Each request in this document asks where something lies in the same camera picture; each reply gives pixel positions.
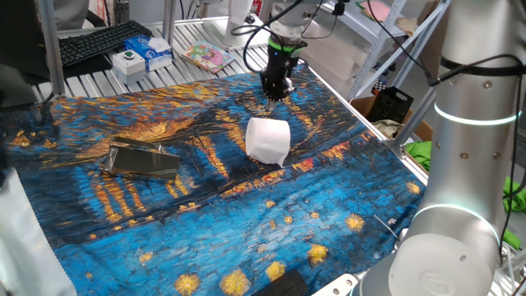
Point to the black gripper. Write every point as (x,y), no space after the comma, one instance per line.
(280,63)

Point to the white box with green button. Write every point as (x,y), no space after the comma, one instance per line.
(128,67)

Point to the white toilet paper roll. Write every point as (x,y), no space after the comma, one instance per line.
(269,141)

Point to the black plastic crate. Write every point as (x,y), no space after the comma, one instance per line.
(390,104)

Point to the black computer monitor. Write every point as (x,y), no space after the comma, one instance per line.
(20,49)

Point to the white device stand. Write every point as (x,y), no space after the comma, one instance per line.
(230,35)

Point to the black computer keyboard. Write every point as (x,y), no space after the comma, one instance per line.
(98,41)

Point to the brown cardboard box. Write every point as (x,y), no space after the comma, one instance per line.
(361,104)

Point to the thin grey rod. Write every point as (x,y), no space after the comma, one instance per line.
(386,227)

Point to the pink cloth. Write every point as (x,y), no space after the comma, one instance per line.
(376,10)

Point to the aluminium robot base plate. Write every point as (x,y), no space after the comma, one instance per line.
(337,285)

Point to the aluminium frame post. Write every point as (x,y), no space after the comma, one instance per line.
(169,20)
(411,123)
(51,49)

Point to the green cloth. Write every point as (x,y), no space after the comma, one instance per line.
(419,154)

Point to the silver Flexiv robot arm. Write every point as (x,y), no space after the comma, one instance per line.
(472,164)

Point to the starry night painting tablecloth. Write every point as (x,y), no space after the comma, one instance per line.
(205,214)

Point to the blue tissue box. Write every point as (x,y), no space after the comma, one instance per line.
(144,51)

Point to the black flat pad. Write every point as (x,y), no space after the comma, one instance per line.
(82,67)

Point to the colourful children's book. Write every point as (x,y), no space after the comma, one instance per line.
(207,56)

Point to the white metal shelf rack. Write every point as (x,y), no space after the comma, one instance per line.
(370,66)

